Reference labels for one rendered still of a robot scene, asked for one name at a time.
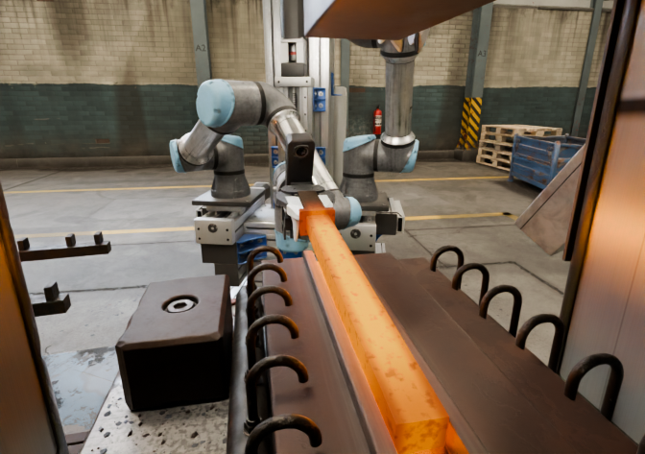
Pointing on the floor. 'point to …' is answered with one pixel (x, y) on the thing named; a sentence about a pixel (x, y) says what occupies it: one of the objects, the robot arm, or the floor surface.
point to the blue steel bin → (541, 157)
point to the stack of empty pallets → (502, 155)
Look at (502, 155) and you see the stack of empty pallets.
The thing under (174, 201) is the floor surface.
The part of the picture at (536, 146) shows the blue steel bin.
